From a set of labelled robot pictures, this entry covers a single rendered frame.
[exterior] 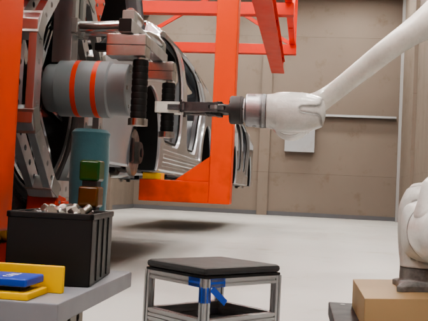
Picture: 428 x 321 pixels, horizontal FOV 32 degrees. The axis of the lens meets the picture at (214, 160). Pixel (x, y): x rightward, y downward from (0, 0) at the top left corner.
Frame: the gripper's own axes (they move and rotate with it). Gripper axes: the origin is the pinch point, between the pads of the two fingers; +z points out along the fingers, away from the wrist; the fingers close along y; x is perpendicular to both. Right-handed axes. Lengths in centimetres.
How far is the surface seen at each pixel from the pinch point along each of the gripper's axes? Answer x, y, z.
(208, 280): -53, 67, -4
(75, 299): -38, -89, -5
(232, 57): 78, 344, 20
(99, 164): -18, -57, 2
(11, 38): 4, -66, 17
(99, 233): -30, -73, -3
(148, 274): -55, 86, 21
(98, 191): -23, -57, 2
